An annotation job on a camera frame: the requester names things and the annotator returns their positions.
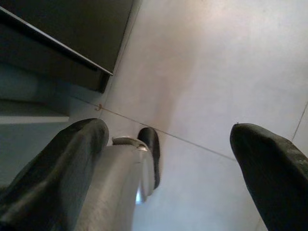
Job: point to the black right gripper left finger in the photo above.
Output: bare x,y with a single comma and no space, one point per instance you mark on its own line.
48,187

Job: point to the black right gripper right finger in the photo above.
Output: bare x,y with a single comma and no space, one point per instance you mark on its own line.
276,180

